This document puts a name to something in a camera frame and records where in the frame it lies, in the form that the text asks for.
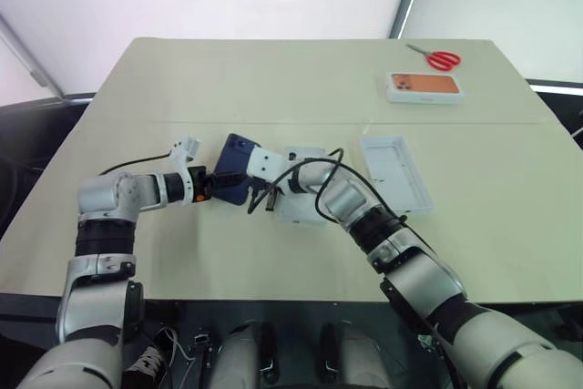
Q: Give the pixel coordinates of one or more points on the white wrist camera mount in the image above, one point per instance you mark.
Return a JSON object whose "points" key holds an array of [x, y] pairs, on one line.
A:
{"points": [[183, 152], [266, 165]]}

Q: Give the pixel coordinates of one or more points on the white box with orange phone print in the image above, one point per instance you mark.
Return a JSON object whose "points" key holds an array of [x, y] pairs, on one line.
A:
{"points": [[426, 86]]}

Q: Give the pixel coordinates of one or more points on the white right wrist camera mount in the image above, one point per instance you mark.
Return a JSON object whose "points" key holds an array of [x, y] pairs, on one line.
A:
{"points": [[266, 165]]}

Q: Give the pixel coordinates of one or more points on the black and white sneaker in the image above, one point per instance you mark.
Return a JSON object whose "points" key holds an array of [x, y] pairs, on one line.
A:
{"points": [[146, 366]]}

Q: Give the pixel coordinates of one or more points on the white phone box base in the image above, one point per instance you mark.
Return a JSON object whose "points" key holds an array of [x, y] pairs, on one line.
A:
{"points": [[298, 213]]}

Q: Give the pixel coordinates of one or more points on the grey slanted frame bar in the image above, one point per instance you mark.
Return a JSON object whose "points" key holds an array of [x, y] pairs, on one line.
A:
{"points": [[29, 58]]}

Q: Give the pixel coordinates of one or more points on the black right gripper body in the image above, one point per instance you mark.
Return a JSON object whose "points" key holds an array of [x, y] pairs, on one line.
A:
{"points": [[268, 185]]}

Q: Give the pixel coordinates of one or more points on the silver robot leg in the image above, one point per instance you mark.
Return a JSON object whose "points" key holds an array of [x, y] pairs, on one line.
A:
{"points": [[243, 352], [360, 357]]}

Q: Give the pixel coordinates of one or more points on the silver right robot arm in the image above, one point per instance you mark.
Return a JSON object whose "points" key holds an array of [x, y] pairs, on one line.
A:
{"points": [[419, 279]]}

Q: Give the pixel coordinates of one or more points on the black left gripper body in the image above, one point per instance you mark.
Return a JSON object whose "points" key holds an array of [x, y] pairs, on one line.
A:
{"points": [[200, 181]]}

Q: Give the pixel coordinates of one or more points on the white phone box lid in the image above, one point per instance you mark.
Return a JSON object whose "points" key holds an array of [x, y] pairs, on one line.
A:
{"points": [[396, 175]]}

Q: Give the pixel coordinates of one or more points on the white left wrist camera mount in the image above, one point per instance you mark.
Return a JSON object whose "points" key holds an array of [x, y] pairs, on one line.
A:
{"points": [[183, 152]]}

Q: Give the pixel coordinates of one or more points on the dark blue smartphone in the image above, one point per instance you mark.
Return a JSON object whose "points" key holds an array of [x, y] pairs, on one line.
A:
{"points": [[233, 156]]}

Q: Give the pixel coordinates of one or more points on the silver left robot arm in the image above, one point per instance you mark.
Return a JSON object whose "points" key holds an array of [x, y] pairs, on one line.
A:
{"points": [[105, 193]]}

